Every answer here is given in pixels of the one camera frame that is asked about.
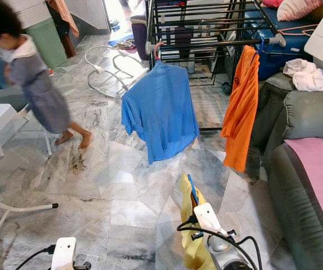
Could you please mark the blue plastic clothes hanger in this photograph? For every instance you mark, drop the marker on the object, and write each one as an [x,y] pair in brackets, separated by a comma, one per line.
[192,184]
[263,46]

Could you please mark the yellow t-shirt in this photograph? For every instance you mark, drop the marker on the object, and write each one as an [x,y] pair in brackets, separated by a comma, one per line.
[187,236]

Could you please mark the pink plastic clothes hanger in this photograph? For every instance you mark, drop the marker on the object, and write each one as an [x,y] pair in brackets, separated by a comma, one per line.
[157,49]
[302,25]

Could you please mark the blue t-shirt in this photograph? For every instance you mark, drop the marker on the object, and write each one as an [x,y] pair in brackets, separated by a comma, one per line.
[161,112]

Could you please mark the orange shirt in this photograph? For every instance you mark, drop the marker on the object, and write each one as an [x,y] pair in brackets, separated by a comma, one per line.
[240,112]

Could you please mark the green leather sofa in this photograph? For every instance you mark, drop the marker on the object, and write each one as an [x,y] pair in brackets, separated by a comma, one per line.
[302,202]

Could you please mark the pink sofa mat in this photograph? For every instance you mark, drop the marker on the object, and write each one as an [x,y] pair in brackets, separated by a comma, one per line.
[319,174]

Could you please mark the black metal drying rack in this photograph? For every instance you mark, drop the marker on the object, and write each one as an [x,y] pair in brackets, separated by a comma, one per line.
[212,41]

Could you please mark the white crumpled cloth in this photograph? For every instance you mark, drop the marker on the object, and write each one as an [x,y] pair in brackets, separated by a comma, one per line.
[308,76]

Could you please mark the blue hard-shell suitcase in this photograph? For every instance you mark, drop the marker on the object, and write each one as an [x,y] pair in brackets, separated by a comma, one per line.
[282,56]

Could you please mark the purple armchair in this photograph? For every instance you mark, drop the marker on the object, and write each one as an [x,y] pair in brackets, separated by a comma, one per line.
[139,34]

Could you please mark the child in grey dress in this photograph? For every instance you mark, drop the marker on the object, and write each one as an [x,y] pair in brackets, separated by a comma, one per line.
[40,90]

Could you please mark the white folding chair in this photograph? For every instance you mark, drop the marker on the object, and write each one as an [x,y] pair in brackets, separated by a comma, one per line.
[9,95]

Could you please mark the red cushion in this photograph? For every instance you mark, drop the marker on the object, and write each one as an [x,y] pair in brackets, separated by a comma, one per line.
[273,3]

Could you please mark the pink and white pillow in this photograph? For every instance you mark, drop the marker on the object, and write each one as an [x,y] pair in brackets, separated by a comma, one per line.
[302,8]

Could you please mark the orange hanging cloth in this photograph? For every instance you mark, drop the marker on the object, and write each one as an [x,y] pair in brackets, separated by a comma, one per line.
[64,14]

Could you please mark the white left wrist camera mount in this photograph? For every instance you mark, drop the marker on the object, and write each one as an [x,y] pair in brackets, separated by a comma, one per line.
[64,253]

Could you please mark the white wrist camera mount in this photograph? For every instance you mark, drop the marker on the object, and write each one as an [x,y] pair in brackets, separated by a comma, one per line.
[207,219]
[64,253]

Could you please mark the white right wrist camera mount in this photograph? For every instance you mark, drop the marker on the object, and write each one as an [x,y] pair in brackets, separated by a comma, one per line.
[207,219]

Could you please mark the white baby bouncer frame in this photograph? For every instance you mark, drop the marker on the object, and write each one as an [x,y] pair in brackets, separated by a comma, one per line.
[98,70]

